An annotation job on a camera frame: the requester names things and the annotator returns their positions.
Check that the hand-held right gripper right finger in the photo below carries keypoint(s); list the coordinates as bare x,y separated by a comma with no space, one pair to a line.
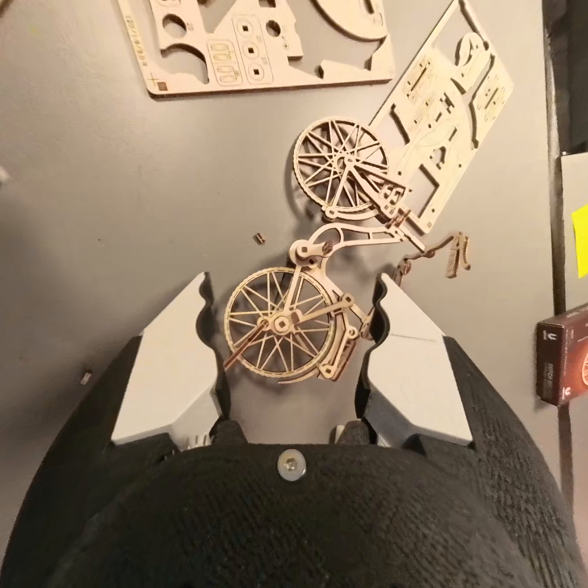
418,381

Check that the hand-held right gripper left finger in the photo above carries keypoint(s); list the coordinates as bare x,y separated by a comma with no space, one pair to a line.
170,367

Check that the wooden bicycle model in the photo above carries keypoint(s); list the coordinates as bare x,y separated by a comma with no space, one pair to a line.
280,324

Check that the small white cylinder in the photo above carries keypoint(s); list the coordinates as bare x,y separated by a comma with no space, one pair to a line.
87,374

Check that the brown product box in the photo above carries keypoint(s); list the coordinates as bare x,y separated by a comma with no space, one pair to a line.
562,358

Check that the yellow paper note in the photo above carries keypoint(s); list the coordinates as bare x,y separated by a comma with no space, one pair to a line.
580,243

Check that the wooden laser-cut part sheet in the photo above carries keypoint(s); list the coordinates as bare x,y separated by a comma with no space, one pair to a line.
193,55
441,138

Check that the grey board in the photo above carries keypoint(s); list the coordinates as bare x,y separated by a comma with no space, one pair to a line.
574,183

